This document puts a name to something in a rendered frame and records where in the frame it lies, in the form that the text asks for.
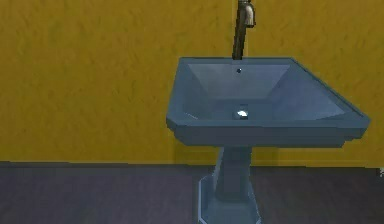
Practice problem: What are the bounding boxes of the blue pedestal sink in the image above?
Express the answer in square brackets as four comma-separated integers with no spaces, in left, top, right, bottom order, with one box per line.
[165,56,372,224]

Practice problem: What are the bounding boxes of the dark metal tap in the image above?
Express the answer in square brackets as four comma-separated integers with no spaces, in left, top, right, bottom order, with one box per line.
[231,0,257,61]

